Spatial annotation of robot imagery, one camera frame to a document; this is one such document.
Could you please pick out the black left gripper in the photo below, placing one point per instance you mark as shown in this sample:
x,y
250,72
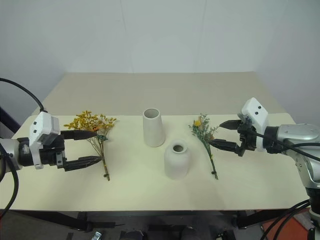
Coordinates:
x,y
51,152

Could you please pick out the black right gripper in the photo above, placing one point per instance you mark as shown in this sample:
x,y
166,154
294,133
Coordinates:
x,y
246,140

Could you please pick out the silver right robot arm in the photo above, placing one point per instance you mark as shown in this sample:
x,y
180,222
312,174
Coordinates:
x,y
298,150

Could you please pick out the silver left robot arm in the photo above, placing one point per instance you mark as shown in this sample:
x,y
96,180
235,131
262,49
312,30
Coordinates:
x,y
10,154

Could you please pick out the short white rounded vase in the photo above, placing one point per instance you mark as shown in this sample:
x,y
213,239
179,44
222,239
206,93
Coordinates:
x,y
176,162

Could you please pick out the tall white tapered vase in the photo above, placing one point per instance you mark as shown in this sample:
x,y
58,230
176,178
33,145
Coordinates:
x,y
153,128

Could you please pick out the green and yellow flower sprig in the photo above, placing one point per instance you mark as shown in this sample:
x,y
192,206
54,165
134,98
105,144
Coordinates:
x,y
206,140

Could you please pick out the yellow dried flower bunch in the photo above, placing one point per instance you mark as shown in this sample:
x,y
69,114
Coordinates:
x,y
96,130

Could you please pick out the orange floor mat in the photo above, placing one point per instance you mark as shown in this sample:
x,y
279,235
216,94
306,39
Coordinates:
x,y
287,228

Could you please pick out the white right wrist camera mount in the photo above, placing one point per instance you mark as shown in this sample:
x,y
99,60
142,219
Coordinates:
x,y
255,115

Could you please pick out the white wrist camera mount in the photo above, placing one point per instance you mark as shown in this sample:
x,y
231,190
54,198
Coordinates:
x,y
43,130
255,115

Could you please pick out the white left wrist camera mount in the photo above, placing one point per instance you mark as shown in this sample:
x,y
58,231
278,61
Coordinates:
x,y
43,130

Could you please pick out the black table frame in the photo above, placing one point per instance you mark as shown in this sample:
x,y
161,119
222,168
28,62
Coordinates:
x,y
155,222

